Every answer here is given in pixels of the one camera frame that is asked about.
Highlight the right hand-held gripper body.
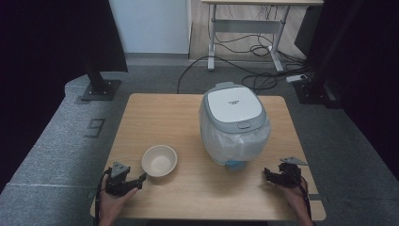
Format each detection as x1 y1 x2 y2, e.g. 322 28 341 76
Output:
277 156 309 189

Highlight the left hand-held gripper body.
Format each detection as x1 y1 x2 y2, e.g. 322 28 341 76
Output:
104 161 134 198

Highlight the beige paper bowl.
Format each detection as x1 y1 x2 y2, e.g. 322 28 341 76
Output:
140 144 179 179

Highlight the grey white lidded trash can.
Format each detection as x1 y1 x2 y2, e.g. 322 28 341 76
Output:
199 81 272 171

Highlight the person's left hand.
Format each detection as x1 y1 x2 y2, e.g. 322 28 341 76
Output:
99 174 139 222

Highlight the person's right hand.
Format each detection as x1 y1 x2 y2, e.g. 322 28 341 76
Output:
275 183 311 218

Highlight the white plastic trash bag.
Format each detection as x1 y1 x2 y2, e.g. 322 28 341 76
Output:
199 107 272 167

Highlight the black metal stand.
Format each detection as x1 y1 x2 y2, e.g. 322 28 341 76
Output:
293 0 365 110
79 57 122 102

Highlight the white power strip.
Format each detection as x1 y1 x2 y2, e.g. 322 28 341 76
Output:
284 73 310 85

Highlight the dark curtain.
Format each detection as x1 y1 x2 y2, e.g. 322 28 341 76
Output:
0 0 129 192
294 0 399 172

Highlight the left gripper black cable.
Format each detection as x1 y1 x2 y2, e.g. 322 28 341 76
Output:
93 167 113 226

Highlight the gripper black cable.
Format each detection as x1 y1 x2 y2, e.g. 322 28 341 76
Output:
298 174 316 226
93 167 113 226

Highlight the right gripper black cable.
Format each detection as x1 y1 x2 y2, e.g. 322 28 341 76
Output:
298 174 316 226

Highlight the bundle of black cables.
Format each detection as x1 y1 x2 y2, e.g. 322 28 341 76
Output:
214 6 314 94

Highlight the long black floor cable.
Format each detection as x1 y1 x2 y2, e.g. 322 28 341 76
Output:
176 55 262 95

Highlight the white desk frame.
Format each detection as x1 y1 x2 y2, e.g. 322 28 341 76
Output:
200 0 325 73

